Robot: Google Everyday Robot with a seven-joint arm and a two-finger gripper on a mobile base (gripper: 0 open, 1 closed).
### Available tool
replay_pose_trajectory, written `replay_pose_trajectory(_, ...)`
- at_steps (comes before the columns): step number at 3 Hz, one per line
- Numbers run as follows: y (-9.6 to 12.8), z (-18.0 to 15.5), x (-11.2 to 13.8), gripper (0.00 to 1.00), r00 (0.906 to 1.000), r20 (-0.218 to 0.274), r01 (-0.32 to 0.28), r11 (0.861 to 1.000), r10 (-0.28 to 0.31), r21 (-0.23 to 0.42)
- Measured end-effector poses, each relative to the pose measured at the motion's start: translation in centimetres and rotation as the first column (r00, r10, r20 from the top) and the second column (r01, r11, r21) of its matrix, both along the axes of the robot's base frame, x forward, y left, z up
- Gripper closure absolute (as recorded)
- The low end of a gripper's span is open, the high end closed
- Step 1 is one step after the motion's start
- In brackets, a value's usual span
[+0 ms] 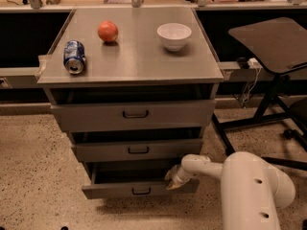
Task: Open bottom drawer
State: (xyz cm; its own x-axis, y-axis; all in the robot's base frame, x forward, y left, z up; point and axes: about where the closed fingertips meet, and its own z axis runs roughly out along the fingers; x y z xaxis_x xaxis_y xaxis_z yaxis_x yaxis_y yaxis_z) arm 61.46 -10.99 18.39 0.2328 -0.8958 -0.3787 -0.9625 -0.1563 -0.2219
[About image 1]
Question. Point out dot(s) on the grey drawer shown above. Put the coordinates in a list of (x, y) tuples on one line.
[(132, 151), (132, 116), (133, 178)]

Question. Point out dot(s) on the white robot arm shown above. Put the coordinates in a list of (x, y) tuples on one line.
[(252, 190)]

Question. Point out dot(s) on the grey middle drawer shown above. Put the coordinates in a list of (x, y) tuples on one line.
[(132, 151)]

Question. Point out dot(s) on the blue soda can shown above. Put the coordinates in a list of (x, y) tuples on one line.
[(74, 57)]

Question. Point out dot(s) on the white bowl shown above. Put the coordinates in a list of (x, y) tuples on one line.
[(174, 36)]

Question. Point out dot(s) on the red apple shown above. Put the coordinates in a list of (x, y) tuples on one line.
[(108, 31)]

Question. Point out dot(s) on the black office chair base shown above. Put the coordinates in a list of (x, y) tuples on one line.
[(291, 138)]

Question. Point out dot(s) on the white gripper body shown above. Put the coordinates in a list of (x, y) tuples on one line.
[(182, 175)]

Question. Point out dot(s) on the grey drawer cabinet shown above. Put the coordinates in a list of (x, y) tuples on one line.
[(135, 68)]

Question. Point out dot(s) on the grey top drawer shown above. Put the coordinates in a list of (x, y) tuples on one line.
[(132, 116)]

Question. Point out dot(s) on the white power adapter with cables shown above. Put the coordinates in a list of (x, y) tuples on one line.
[(255, 69)]

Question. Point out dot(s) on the grey bottom drawer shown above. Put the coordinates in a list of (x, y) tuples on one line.
[(133, 178)]

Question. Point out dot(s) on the black stand table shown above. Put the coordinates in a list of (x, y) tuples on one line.
[(278, 45)]

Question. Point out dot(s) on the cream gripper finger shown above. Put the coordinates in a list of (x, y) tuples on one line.
[(170, 173), (174, 185)]

